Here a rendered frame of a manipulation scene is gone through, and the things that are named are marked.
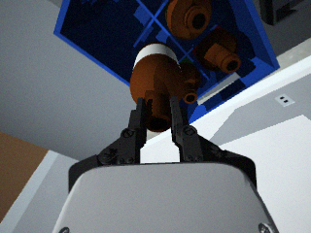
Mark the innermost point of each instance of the black shallow tray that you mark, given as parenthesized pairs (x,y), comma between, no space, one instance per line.
(279,10)

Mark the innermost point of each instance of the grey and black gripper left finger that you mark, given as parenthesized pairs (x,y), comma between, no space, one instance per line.
(125,150)

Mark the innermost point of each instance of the brown glass bottle with white label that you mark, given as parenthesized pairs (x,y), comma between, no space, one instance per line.
(156,77)

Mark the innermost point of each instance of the blue plastic crate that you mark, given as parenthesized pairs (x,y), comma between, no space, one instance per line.
(109,28)

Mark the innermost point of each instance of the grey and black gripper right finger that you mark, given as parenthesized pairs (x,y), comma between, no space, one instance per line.
(193,147)

